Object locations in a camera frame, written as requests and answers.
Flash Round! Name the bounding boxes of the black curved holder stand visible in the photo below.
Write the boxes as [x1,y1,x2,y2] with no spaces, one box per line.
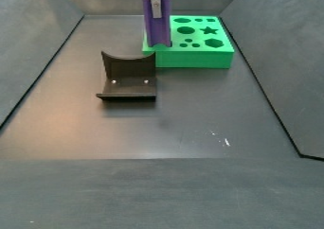
[97,52,157,100]

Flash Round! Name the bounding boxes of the green shape sorter board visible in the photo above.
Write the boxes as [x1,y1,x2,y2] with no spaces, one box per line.
[142,15,235,68]

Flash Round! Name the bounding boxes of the purple arch block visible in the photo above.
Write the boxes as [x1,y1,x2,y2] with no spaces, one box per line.
[142,0,172,46]

